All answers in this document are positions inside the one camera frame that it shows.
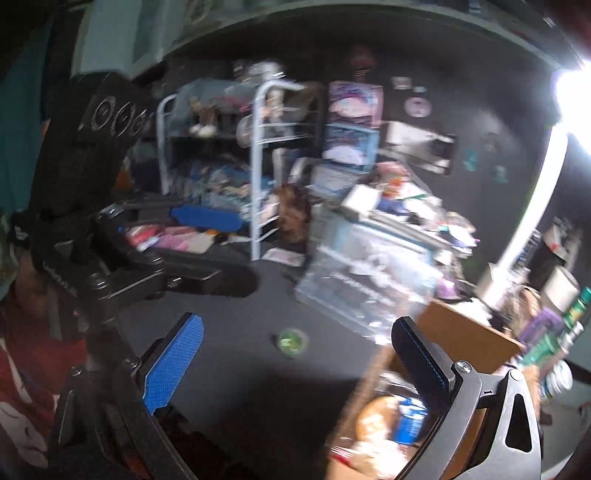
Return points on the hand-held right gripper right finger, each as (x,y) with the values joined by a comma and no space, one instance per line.
(421,362)

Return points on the red printed cloth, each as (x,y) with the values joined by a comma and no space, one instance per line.
(27,369)

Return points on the small black round case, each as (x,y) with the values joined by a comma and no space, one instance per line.
(221,238)

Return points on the white blue can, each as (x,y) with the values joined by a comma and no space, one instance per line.
(556,383)

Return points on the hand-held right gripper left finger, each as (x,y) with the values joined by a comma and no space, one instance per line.
(173,362)

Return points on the green spray can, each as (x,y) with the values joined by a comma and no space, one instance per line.
(558,327)

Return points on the brown pastry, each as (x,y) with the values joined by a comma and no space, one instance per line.
(374,422)

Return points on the round character badge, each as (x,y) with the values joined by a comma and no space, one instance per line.
(418,106)

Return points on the white wall shelf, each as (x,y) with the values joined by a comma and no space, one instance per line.
(323,27)

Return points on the teal figure sticker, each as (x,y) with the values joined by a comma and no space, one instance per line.
(501,174)
(469,159)

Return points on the brown cardboard box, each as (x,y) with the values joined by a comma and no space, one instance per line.
(466,332)

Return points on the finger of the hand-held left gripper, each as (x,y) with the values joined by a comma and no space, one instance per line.
(217,280)
(207,218)

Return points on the blue curtain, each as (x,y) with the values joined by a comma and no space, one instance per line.
(18,129)

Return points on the blue character box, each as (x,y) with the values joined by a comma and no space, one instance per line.
(351,147)

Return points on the pink character box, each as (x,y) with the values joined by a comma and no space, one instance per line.
(355,104)

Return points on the clear cup with green filling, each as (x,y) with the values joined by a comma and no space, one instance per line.
(292,342)

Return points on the pink white flat packet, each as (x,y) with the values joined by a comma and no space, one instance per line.
(284,256)

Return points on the clear bag of brown snacks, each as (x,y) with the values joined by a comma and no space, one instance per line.
(294,214)

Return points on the red spring bobble figure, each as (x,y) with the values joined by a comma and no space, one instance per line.
(360,64)

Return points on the wall socket panel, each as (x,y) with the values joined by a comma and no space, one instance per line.
(420,147)

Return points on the white desk lamp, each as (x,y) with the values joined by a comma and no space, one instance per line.
(540,194)

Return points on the clear gift bag with bow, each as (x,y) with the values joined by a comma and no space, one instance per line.
(364,277)

